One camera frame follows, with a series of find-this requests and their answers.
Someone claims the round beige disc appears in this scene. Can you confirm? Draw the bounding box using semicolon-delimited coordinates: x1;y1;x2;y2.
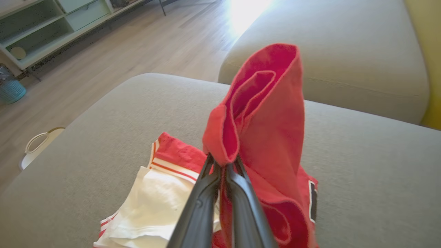
10;46;27;60

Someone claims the orange-red white sports jersey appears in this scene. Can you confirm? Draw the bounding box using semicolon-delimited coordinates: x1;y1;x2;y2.
93;43;319;248

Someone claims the cream perforated laundry basket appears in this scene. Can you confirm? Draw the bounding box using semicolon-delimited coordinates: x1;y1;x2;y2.
20;127;66;171

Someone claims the blue woven waste bin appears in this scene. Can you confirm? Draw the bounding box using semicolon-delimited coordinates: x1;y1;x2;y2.
0;65;27;105

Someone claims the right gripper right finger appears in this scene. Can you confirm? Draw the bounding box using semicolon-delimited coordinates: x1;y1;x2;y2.
225;156;278;248

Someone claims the yellow and grey sofa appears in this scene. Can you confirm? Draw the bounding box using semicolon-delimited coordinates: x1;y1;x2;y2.
0;0;441;248

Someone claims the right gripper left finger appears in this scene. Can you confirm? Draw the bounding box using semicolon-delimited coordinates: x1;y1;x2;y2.
166;153;221;248

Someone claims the white low shelf cabinet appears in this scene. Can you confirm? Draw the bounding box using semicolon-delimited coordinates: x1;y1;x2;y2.
0;0;145;82

